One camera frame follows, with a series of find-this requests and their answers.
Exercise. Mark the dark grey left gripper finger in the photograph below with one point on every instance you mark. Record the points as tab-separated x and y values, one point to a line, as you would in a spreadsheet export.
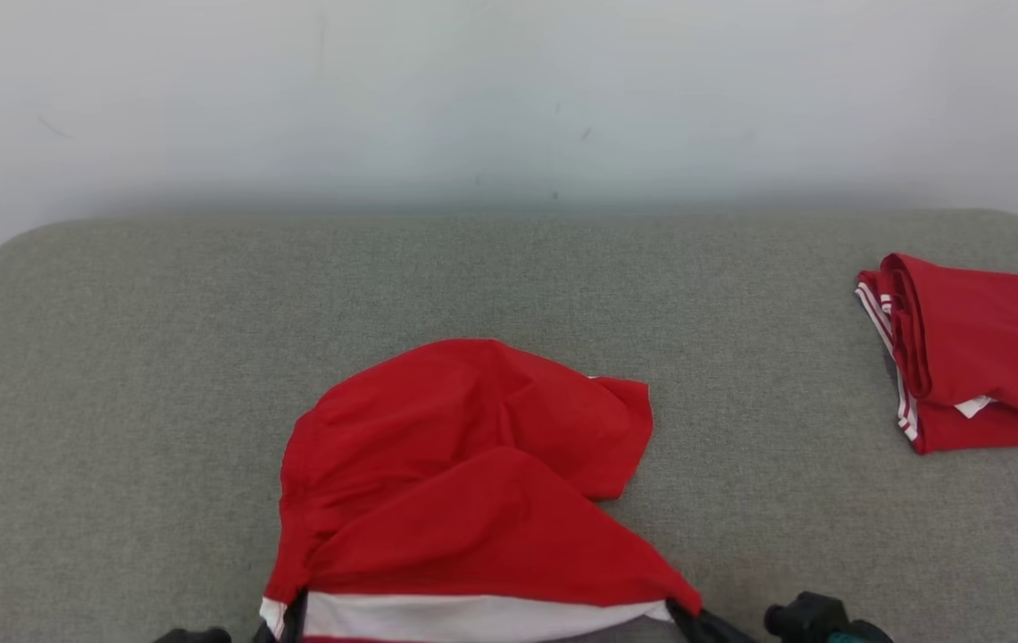
296	625

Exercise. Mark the red shorts with white band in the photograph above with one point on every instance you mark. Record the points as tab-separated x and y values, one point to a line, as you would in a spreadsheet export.
455	482

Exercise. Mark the red jersey with white sleeves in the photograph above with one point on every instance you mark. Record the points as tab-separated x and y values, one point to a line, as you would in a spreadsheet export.
982	348

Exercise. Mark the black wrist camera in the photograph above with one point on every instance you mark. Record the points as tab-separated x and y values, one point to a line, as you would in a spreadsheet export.
192	637
817	621

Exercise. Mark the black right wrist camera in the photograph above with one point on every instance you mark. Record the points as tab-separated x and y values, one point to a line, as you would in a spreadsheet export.
817	621

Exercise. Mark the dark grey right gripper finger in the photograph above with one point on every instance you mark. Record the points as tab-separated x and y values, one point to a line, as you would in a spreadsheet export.
705	630

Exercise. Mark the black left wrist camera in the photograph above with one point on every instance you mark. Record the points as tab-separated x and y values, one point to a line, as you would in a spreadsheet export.
192	637

